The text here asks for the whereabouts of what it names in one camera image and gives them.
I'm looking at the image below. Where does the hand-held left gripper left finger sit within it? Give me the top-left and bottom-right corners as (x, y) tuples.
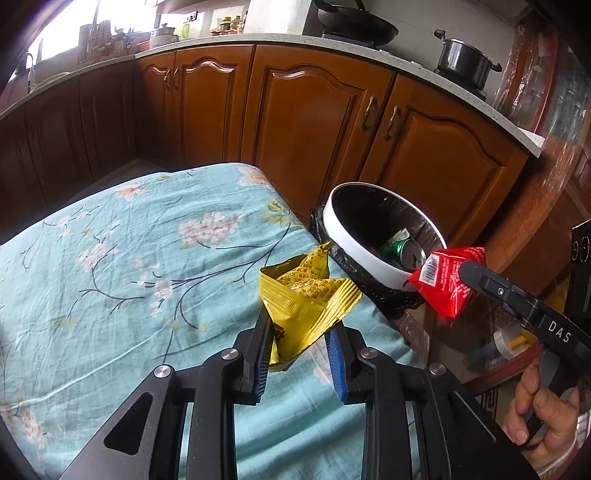
(60, 314), (278, 480)

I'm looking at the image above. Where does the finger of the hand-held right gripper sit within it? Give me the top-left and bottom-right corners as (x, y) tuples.
(457, 259), (546, 325)

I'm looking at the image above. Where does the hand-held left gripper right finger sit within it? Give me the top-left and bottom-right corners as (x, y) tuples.
(323, 323), (541, 480)

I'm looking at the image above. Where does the red snack packet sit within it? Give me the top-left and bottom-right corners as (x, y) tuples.
(407, 246), (487, 321)

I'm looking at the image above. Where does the yellow snack packet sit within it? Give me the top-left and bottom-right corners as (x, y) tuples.
(259, 240), (363, 374)

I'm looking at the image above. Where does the green drink can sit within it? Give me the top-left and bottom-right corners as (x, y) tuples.
(379, 227), (428, 271)

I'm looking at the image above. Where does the white rimmed round trash bin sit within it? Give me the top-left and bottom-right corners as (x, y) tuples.
(322, 182), (448, 292)

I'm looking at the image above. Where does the person's right hand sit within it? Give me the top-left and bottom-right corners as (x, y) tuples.
(502, 357), (581, 468)

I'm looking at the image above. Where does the grey tape roll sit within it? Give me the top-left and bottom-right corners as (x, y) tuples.
(491, 324), (528, 361)

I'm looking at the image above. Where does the black bin bag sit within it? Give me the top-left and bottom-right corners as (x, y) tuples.
(308, 207), (426, 320)

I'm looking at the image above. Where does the floral teal tablecloth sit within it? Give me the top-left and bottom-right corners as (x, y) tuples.
(0, 161), (431, 480)

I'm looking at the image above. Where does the steel pot with lid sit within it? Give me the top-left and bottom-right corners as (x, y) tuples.
(433, 29), (502, 92)

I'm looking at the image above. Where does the speckled white countertop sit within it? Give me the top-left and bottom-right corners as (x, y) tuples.
(0, 34), (546, 158)

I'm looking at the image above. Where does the wooden lower kitchen cabinet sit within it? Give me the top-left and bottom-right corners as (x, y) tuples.
(0, 44), (530, 243)

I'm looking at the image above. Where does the black wok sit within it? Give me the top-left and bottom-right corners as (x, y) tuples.
(316, 0), (400, 47)

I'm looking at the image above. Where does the row of spice jars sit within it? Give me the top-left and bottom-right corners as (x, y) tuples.
(209, 15), (246, 36)

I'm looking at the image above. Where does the white lidded casserole pot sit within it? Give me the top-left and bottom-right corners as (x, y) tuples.
(149, 23), (179, 48)

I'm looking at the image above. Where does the knife rack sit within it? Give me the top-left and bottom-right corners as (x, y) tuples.
(75, 22), (117, 64)

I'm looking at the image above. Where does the metal faucet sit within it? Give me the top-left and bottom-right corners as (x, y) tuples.
(22, 52), (38, 89)

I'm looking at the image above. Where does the kitchen window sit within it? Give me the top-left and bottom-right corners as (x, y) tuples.
(18, 0), (162, 61)

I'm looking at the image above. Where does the plastic wrapped wooden door frame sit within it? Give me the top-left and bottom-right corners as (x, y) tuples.
(485, 14), (591, 296)

